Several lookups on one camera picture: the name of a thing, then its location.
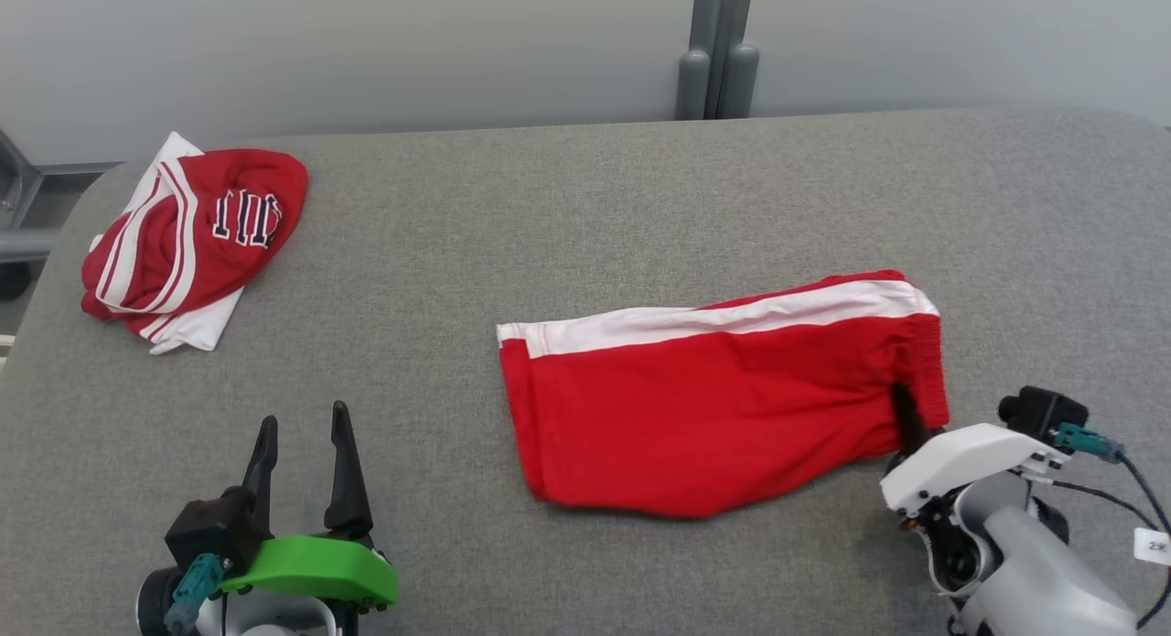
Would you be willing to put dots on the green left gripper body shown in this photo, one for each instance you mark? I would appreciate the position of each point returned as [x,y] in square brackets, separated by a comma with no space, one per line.
[320,567]

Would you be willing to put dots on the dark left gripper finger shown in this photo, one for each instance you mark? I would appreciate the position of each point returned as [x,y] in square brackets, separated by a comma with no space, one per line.
[346,490]
[262,471]

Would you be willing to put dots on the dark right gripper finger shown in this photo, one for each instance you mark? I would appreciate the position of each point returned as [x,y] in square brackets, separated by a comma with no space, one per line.
[902,421]
[918,427]

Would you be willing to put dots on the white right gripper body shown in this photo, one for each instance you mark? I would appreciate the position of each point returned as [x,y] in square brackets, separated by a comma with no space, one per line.
[970,458]

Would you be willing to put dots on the red shorts white stripe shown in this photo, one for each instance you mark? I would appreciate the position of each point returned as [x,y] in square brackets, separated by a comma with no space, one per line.
[686,416]

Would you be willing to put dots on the red basketball jersey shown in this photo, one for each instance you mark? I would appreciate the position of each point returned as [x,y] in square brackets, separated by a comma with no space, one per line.
[274,174]

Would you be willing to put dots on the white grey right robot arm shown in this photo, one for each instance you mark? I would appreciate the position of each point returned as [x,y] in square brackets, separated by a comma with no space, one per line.
[1034,572]

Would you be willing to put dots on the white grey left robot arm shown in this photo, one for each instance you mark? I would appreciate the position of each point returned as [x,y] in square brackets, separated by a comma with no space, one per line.
[274,619]

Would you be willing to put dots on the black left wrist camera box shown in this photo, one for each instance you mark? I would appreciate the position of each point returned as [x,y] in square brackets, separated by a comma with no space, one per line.
[210,526]

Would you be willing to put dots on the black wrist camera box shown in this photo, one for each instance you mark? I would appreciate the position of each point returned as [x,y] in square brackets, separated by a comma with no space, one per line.
[1038,409]
[210,526]

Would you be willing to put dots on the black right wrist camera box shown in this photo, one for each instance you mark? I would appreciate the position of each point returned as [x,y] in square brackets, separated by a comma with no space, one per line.
[1038,409]

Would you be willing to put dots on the grey metal cart frame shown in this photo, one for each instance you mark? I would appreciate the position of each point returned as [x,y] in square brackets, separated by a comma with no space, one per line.
[18,244]

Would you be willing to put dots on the grey wall post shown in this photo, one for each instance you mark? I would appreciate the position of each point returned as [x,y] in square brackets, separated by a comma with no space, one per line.
[723,32]

